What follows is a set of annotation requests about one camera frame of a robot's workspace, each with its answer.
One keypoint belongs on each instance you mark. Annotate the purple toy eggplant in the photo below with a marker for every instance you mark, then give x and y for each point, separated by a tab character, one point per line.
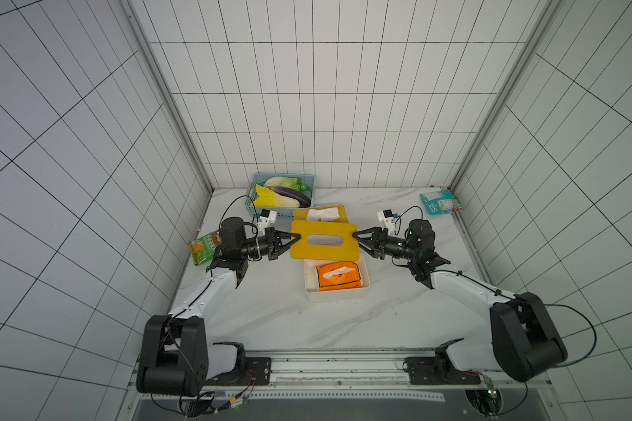
303	200

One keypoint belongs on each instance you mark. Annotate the yellow toy cabbage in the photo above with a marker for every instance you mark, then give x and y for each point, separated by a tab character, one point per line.
269	199

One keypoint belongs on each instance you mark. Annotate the green toy lettuce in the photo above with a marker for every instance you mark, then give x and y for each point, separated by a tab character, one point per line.
294	183

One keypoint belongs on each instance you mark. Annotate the white tissue box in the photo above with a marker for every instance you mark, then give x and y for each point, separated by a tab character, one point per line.
317	295

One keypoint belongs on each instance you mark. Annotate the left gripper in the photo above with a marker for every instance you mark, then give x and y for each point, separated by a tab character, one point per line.
273	237

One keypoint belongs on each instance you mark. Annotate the blue plastic basket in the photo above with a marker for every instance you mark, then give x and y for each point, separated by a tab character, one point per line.
261	178

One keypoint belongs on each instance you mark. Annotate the aluminium mounting rail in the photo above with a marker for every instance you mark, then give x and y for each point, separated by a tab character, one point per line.
405	374

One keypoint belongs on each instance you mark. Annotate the green snack bag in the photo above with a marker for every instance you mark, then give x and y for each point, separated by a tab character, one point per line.
203	248

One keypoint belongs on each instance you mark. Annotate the yellow box lid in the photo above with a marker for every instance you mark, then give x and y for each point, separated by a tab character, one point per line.
300	214
347	251

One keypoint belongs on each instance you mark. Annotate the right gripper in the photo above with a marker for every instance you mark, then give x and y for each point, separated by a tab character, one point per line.
377	244

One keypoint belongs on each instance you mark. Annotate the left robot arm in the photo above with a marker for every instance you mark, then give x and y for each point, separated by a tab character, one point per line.
176	357

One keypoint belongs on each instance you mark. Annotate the teal snack packet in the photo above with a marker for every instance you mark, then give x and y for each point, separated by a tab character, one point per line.
440	202

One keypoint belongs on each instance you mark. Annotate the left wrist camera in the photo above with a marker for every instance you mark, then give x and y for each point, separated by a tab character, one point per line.
267	219

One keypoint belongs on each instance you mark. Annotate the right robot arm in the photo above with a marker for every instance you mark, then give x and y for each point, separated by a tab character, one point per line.
521	339

